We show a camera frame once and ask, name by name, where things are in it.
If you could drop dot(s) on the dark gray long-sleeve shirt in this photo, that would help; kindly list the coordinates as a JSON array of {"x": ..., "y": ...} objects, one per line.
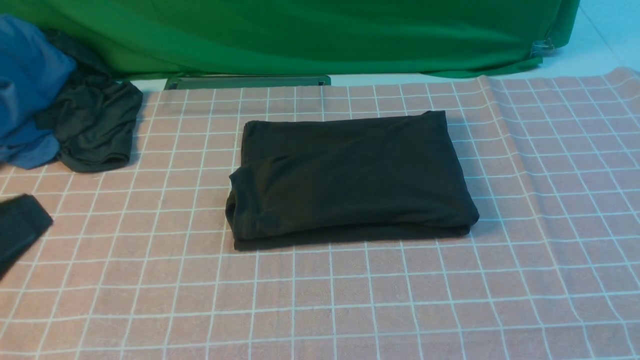
[{"x": 314, "y": 182}]

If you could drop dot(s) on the black robot arm left side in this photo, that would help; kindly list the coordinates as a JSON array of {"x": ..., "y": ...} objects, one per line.
[{"x": 23, "y": 220}]

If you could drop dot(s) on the green flat bar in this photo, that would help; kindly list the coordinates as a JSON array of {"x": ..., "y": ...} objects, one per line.
[{"x": 189, "y": 83}]

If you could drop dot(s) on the pink checkered tablecloth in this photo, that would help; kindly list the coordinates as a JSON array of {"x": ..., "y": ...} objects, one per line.
[{"x": 140, "y": 264}]

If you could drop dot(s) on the green backdrop cloth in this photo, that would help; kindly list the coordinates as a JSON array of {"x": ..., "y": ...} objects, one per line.
[{"x": 453, "y": 39}]

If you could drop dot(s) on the dark crumpled garment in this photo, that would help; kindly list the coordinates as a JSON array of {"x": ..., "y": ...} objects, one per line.
[{"x": 93, "y": 116}]

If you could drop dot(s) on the metal binder clip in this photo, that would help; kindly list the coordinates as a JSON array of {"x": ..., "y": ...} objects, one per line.
[{"x": 542, "y": 48}]

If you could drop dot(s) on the blue crumpled garment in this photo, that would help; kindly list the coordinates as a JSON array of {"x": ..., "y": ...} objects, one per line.
[{"x": 32, "y": 73}]

